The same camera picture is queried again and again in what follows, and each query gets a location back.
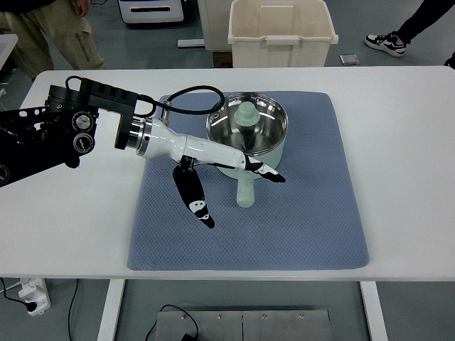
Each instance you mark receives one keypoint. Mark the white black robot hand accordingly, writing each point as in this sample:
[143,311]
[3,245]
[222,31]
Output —
[152,139]

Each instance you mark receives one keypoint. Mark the green pot with handle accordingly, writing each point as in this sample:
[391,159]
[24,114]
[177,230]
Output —
[253,123]

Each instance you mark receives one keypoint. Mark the black trouser leg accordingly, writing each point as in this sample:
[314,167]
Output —
[428,13]

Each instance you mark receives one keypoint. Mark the beige plastic bin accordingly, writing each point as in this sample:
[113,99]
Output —
[280,33]

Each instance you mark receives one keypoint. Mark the person in khaki trousers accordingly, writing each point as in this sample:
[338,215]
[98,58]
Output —
[61,21]

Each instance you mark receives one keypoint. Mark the blue quilted mat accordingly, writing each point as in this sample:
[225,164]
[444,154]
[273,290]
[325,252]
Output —
[309,222]

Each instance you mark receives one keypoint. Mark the black and white sneaker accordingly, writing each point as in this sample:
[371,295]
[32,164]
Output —
[390,43]

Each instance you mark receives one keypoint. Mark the white table leg right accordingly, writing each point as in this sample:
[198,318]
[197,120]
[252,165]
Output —
[373,311]

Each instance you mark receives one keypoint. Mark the white table leg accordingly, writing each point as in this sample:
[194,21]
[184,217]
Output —
[373,311]
[111,310]

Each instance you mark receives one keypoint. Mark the white machine with black panel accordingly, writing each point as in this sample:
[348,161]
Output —
[162,11]

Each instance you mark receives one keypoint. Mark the metal base plate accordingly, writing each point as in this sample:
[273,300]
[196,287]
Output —
[243,325]

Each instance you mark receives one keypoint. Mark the white cabinet behind bin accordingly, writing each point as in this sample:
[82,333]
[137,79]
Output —
[214,18]

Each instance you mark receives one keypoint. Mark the white power strip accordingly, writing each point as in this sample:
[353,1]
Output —
[34,291]

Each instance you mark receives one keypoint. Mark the small grey floor box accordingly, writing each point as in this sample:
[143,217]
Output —
[349,59]

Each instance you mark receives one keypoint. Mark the white table leg left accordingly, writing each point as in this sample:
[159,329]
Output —
[111,310]

